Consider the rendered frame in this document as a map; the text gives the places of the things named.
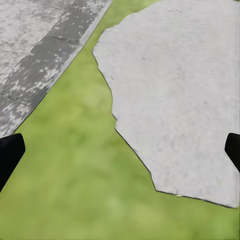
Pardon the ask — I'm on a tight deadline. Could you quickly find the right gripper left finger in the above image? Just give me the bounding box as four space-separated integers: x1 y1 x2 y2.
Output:
0 133 26 192

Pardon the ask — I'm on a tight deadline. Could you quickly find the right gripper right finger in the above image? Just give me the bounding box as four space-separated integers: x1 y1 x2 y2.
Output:
224 133 240 172

